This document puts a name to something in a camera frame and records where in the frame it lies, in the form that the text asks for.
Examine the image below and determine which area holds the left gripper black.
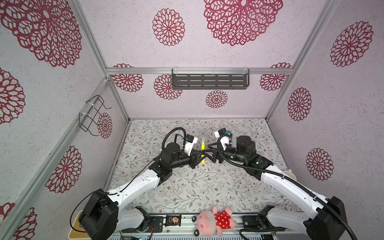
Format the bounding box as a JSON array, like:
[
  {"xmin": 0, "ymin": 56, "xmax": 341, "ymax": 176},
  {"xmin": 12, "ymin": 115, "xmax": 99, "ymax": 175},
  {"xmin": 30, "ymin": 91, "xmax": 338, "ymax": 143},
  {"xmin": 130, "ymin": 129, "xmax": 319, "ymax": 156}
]
[{"xmin": 171, "ymin": 149, "xmax": 208, "ymax": 170}]

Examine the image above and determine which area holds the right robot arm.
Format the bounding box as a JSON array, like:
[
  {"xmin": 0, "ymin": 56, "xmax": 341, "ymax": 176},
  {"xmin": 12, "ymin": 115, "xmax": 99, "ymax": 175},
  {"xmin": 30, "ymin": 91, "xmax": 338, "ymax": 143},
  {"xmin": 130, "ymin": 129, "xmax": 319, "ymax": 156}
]
[{"xmin": 202, "ymin": 134, "xmax": 357, "ymax": 240}]

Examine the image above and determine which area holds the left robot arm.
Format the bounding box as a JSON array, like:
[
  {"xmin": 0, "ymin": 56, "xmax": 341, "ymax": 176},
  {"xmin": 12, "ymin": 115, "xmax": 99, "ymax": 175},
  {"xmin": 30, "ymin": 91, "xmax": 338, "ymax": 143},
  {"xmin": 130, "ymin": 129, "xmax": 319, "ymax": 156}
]
[{"xmin": 78, "ymin": 143, "xmax": 206, "ymax": 240}]

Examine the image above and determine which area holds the pink pig plush toy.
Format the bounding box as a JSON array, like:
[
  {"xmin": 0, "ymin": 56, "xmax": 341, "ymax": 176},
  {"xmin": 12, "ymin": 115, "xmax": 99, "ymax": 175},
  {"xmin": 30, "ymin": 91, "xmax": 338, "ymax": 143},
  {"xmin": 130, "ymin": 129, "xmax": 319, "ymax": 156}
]
[{"xmin": 192, "ymin": 206, "xmax": 237, "ymax": 238}]

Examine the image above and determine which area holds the small dark snack packet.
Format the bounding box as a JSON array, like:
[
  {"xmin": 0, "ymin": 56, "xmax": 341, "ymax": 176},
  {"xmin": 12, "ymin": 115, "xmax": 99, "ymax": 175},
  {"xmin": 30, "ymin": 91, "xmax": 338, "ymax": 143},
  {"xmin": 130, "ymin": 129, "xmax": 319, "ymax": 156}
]
[{"xmin": 165, "ymin": 215, "xmax": 182, "ymax": 227}]

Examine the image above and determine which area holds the white cup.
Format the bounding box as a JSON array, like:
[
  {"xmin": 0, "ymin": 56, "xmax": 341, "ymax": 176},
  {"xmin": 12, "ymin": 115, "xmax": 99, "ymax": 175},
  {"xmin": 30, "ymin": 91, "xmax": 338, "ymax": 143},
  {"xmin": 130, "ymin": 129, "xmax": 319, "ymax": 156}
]
[{"xmin": 283, "ymin": 169, "xmax": 297, "ymax": 181}]

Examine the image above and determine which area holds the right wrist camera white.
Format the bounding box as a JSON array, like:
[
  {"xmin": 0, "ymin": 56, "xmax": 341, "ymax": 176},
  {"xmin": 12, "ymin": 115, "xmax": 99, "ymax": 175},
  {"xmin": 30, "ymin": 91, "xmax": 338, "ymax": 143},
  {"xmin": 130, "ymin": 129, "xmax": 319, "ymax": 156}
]
[{"xmin": 214, "ymin": 128, "xmax": 232, "ymax": 150}]

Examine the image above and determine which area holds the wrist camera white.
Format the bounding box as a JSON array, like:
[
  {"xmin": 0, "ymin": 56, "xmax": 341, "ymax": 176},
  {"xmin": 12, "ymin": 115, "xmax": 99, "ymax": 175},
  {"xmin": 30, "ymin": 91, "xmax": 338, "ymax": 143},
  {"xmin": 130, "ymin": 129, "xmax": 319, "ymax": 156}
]
[
  {"xmin": 184, "ymin": 135, "xmax": 198, "ymax": 156},
  {"xmin": 214, "ymin": 128, "xmax": 232, "ymax": 150}
]

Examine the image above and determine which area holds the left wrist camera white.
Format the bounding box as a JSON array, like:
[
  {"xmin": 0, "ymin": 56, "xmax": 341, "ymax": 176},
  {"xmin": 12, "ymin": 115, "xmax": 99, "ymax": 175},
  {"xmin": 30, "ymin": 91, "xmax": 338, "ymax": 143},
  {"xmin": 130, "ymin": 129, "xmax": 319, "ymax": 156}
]
[{"xmin": 184, "ymin": 135, "xmax": 198, "ymax": 156}]

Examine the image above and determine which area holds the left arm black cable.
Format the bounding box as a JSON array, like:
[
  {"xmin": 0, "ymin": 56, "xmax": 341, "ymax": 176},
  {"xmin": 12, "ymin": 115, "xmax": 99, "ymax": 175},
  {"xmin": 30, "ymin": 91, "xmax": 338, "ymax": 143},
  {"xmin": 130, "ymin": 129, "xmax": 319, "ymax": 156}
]
[{"xmin": 69, "ymin": 127, "xmax": 187, "ymax": 233}]

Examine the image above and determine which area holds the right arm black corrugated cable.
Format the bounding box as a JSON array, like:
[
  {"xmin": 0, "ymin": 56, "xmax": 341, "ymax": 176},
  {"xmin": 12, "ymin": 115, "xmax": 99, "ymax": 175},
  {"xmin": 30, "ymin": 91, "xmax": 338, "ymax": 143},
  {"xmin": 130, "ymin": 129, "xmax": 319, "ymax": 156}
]
[{"xmin": 216, "ymin": 135, "xmax": 358, "ymax": 240}]

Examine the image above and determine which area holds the dark grey wall shelf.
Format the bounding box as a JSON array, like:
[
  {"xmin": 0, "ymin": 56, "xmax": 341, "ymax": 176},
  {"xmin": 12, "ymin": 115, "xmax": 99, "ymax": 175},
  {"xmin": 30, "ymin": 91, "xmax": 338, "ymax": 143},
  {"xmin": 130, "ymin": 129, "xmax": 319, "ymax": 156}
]
[{"xmin": 171, "ymin": 69, "xmax": 250, "ymax": 90}]

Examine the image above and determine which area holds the black wire wall rack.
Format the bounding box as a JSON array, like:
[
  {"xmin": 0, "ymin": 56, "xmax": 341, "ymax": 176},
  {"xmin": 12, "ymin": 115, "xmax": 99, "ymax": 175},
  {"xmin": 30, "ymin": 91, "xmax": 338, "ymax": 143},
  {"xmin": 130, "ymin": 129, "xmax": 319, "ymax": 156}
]
[{"xmin": 78, "ymin": 95, "xmax": 113, "ymax": 139}]

